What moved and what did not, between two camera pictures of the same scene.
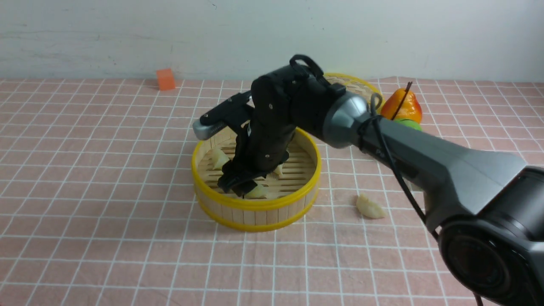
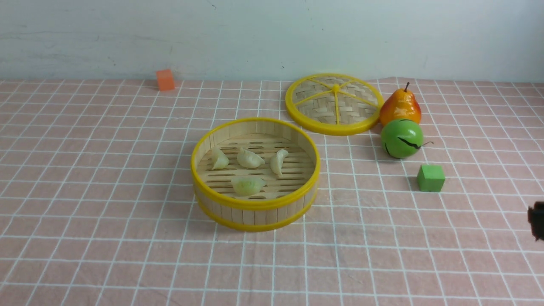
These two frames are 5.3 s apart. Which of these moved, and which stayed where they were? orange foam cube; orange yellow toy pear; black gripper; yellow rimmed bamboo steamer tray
Moved: black gripper
Stayed: yellow rimmed bamboo steamer tray; orange yellow toy pear; orange foam cube
